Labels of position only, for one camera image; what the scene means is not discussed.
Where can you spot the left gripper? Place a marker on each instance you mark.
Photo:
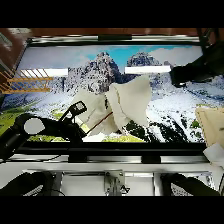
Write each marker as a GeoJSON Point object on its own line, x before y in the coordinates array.
{"type": "Point", "coordinates": [73, 131]}

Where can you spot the white shirt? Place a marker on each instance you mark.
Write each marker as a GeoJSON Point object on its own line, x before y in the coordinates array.
{"type": "Point", "coordinates": [130, 96]}

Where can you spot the beige garment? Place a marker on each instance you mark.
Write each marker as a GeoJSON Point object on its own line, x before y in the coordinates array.
{"type": "Point", "coordinates": [211, 125]}

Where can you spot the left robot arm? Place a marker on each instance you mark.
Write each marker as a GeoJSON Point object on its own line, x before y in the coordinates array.
{"type": "Point", "coordinates": [20, 128]}

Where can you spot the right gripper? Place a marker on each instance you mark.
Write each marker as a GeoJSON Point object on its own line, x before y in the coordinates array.
{"type": "Point", "coordinates": [181, 75]}

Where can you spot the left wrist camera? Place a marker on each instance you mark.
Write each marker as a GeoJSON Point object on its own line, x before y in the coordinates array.
{"type": "Point", "coordinates": [78, 108]}

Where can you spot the white garment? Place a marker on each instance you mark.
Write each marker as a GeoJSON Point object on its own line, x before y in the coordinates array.
{"type": "Point", "coordinates": [215, 155]}

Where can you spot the silver frame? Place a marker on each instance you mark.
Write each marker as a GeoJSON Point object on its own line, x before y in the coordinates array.
{"type": "Point", "coordinates": [110, 166]}

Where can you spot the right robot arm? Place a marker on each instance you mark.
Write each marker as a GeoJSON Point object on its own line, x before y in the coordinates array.
{"type": "Point", "coordinates": [210, 63]}

